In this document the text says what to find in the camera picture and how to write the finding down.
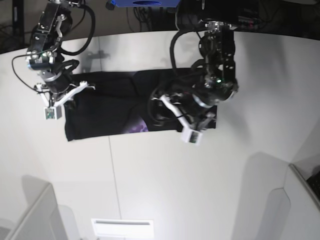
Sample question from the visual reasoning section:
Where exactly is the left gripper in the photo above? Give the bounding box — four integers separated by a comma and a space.
148, 86, 218, 132

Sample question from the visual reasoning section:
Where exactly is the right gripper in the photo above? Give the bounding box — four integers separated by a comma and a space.
33, 72, 96, 107

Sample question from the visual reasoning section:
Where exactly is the black keyboard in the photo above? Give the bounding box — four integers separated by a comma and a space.
307, 173, 320, 199

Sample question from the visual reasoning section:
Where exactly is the black T-shirt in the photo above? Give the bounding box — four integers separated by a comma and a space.
64, 68, 218, 142

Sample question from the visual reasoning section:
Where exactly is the grey bar right edge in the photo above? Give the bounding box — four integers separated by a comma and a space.
288, 163, 320, 210

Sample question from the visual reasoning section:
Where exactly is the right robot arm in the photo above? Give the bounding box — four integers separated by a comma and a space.
23, 0, 96, 108

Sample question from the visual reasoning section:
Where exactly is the blue box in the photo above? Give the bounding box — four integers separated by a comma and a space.
112, 0, 180, 8

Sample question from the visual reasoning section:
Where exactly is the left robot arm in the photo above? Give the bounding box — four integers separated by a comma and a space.
147, 0, 239, 131

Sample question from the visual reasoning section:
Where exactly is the grey monitor edge left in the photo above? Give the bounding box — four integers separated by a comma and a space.
6, 183, 68, 240

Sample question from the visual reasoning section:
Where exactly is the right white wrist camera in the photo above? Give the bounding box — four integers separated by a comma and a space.
44, 106, 62, 120

